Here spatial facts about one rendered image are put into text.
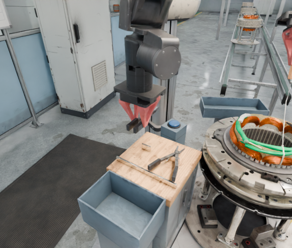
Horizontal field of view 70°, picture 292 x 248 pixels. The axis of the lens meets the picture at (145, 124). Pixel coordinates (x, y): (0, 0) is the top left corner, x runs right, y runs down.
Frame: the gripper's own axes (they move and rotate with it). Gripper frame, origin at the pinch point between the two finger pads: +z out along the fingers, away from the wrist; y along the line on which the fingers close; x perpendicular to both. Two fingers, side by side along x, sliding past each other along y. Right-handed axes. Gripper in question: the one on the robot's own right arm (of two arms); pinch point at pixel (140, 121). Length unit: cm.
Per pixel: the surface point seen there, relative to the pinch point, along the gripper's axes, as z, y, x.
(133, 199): 18.1, 3.3, -8.7
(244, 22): 17, -27, 301
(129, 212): 19.8, 4.0, -11.4
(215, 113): 14.9, 9.9, 39.3
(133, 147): 12.2, -4.2, 2.7
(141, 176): 11.9, 3.9, -5.6
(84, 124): 123, -158, 110
